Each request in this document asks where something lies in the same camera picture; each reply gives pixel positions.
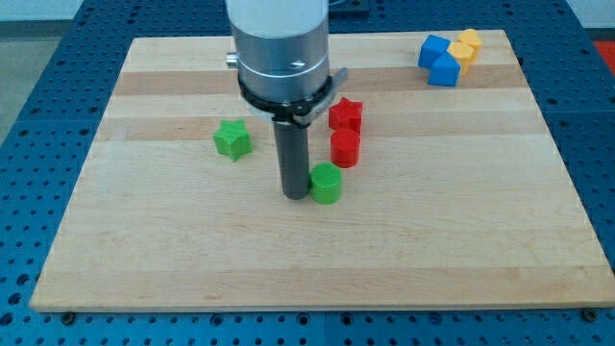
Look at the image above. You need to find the green star block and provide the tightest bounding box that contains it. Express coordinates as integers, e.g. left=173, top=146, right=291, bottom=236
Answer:
left=213, top=119, right=253, bottom=161

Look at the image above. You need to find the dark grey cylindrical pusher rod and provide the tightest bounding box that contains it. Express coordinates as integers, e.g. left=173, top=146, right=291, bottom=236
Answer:
left=274, top=123, right=310, bottom=200

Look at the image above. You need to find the blue pentagon block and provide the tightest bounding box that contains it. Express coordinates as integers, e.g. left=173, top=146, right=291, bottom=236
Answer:
left=428, top=52, right=461, bottom=87

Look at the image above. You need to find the yellow hexagon block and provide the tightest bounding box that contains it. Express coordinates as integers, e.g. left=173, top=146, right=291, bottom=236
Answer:
left=447, top=41, right=476, bottom=76

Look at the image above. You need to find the red star block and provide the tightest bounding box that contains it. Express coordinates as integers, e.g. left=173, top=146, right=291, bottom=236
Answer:
left=329, top=97, right=363, bottom=134

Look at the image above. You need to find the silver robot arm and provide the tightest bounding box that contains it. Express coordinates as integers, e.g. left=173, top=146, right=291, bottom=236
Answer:
left=225, top=0, right=347, bottom=200

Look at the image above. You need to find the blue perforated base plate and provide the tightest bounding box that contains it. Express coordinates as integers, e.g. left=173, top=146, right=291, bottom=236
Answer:
left=1, top=0, right=614, bottom=345

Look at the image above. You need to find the red cylinder block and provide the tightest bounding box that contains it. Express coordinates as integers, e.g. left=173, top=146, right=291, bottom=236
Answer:
left=331, top=129, right=360, bottom=168

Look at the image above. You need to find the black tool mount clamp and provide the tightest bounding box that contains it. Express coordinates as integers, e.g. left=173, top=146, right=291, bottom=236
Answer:
left=237, top=67, right=348, bottom=128

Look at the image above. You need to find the wooden board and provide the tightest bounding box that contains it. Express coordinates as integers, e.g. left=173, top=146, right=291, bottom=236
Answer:
left=30, top=30, right=614, bottom=312

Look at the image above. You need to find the green cylinder block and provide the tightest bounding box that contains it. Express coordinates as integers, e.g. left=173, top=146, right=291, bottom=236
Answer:
left=310, top=162, right=342, bottom=205

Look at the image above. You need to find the yellow heart block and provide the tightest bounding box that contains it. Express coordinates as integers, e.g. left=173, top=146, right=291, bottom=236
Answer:
left=457, top=28, right=482, bottom=62

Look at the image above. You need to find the blue cube block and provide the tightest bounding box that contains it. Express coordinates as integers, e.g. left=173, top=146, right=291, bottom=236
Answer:
left=418, top=35, right=451, bottom=69

